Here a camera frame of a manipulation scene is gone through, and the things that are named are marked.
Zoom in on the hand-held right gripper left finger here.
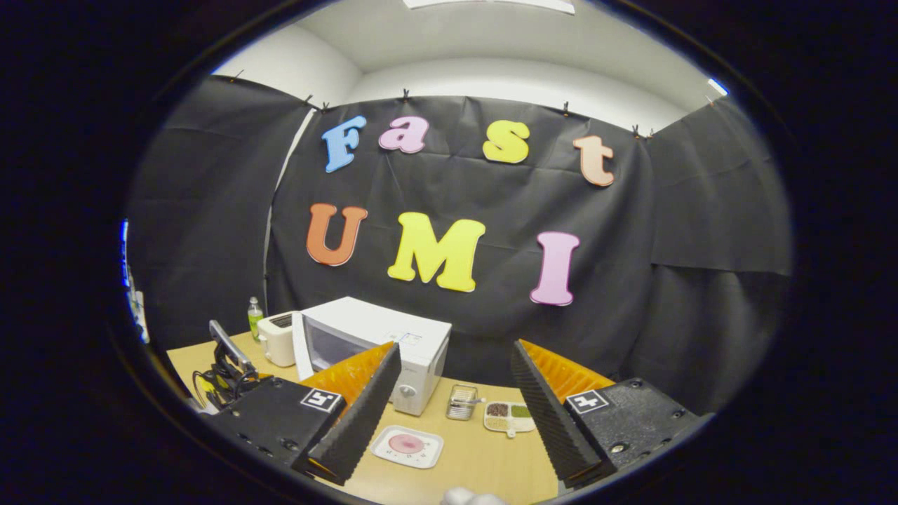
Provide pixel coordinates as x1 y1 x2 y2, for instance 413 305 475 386
200 342 403 487

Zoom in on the white toaster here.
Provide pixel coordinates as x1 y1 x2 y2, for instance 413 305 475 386
257 311 298 368

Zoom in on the black backdrop cloth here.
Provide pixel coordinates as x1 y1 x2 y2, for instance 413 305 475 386
125 74 793 415

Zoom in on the white microwave oven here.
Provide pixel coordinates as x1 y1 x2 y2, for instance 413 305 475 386
291 296 453 417

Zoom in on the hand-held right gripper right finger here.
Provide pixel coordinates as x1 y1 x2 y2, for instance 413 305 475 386
511 339 702 490

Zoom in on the long ceiling light panel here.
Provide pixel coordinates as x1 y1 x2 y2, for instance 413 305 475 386
403 0 576 15

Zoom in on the white plate with pink food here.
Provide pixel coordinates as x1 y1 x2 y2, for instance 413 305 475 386
370 424 445 469

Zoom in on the divided tray with grains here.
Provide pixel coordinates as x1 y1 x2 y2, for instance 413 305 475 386
483 400 537 438

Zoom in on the metal mesh utensil holder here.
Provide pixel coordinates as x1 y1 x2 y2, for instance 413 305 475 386
446 384 479 422

